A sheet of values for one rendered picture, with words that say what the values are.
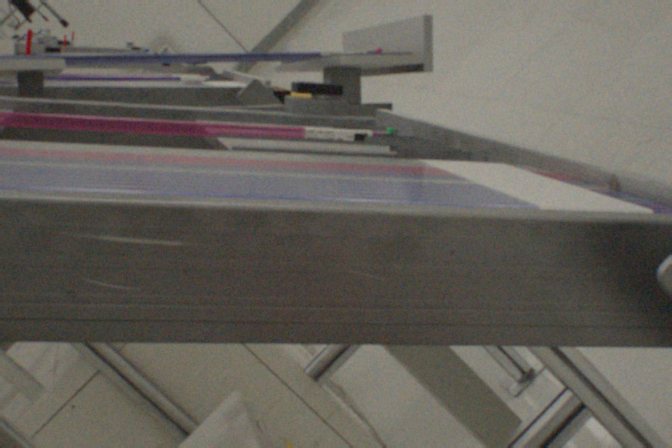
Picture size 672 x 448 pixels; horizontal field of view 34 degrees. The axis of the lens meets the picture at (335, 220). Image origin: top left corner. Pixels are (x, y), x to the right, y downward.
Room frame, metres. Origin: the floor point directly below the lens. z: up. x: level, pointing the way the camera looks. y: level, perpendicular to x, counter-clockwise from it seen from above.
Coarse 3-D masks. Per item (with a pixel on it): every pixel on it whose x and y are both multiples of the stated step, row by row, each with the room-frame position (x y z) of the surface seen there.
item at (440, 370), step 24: (408, 360) 1.35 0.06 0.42; (432, 360) 1.36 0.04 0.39; (456, 360) 1.36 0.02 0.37; (432, 384) 1.35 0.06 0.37; (456, 384) 1.36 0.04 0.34; (480, 384) 1.36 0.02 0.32; (456, 408) 1.35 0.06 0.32; (480, 408) 1.36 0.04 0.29; (504, 408) 1.36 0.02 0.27; (480, 432) 1.35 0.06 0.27; (504, 432) 1.36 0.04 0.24
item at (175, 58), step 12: (72, 60) 1.37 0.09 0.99; (84, 60) 1.37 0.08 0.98; (96, 60) 1.37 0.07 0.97; (108, 60) 1.37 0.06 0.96; (120, 60) 1.37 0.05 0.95; (132, 60) 1.37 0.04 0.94; (144, 60) 1.38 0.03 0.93; (156, 60) 1.38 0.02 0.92; (168, 60) 1.38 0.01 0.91; (180, 60) 1.38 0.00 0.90; (192, 60) 1.38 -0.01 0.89; (204, 60) 1.38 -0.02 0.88; (216, 60) 1.38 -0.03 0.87; (228, 60) 1.38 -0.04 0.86; (240, 60) 1.38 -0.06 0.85; (252, 60) 1.39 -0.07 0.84; (264, 60) 1.39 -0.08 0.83; (276, 60) 1.39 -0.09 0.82; (288, 60) 1.39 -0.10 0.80; (300, 60) 1.39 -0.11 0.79
